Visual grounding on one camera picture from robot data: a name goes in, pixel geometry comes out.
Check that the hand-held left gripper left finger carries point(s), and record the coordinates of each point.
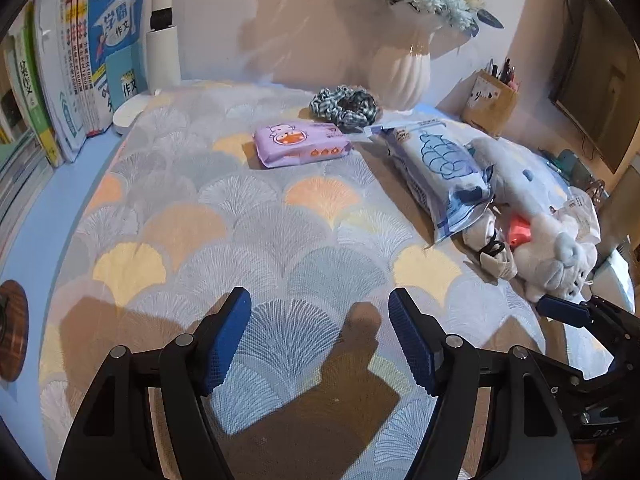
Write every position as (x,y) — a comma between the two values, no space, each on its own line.
(227,340)

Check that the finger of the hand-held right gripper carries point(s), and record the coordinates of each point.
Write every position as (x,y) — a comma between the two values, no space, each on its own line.
(562,310)

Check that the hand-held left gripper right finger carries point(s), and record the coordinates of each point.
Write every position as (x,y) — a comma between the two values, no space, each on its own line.
(412,345)

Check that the white plush toy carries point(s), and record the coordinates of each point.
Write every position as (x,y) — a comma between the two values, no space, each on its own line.
(560,260)

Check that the light blue storage box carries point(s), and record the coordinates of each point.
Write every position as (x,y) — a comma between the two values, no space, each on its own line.
(617,280)

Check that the white beige cloth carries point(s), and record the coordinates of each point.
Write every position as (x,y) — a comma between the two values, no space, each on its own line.
(495,267)

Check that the small orange object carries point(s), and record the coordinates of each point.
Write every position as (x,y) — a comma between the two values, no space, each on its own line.
(521,230)

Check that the white plastic packet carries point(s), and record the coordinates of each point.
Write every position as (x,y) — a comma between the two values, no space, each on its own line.
(582,215)

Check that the fan pattern tablecloth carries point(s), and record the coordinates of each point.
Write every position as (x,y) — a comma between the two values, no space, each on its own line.
(300,240)

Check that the light blue plush toy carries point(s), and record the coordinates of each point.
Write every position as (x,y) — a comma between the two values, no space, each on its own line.
(520,185)

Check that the green pen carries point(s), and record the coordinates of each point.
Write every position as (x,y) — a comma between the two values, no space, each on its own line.
(557,165)

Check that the blue white tissue packet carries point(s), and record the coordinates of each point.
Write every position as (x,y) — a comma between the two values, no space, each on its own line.
(440,170)

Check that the purple tissue packet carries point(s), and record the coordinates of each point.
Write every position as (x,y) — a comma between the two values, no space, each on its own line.
(300,142)

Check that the brown wooden disc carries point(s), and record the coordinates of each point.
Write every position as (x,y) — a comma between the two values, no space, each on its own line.
(15,340)

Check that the wooden pen holder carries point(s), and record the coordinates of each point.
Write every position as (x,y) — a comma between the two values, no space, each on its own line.
(487,105)

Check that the dark monitor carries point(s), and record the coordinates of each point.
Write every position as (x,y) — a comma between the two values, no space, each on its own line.
(600,85)

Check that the green striped scrunchie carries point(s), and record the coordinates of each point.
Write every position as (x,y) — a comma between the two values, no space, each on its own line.
(345,112)

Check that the bunch of pens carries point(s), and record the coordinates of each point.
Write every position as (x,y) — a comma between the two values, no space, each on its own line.
(502,75)

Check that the white ribbed vase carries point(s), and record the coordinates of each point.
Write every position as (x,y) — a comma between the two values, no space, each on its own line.
(400,80)

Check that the white desk lamp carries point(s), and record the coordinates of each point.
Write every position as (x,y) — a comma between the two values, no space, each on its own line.
(162,60)

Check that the row of books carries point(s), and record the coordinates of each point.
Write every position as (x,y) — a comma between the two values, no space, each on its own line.
(75,60)

